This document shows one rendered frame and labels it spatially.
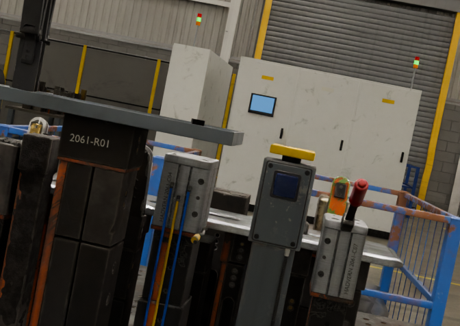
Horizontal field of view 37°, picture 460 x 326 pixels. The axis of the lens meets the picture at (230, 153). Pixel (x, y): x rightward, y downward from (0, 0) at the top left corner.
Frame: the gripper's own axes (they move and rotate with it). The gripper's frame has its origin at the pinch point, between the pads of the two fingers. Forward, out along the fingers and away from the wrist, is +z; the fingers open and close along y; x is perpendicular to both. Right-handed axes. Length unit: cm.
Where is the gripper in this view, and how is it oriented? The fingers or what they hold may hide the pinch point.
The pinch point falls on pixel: (29, 65)
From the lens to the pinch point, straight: 100.5
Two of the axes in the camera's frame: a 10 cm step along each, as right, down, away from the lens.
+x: -9.7, -1.8, -1.3
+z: -1.9, 9.8, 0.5
